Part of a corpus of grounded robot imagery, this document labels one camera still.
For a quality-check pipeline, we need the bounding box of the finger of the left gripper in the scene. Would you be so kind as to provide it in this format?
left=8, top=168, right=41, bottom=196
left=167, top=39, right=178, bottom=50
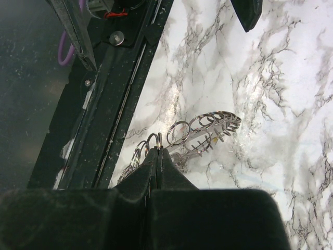
left=231, top=0, right=263, bottom=32

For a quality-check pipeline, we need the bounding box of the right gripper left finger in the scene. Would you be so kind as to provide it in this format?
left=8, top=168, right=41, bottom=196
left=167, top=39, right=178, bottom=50
left=1, top=148, right=158, bottom=249

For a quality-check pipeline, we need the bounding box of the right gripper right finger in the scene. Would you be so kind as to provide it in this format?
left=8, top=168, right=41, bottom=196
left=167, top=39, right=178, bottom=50
left=150, top=149, right=290, bottom=249

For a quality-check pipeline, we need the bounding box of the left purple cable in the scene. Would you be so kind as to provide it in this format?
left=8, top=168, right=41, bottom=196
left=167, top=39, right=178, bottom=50
left=57, top=0, right=86, bottom=66

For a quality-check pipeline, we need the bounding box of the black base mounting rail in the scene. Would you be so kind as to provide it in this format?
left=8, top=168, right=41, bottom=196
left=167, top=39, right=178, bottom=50
left=27, top=1, right=173, bottom=190

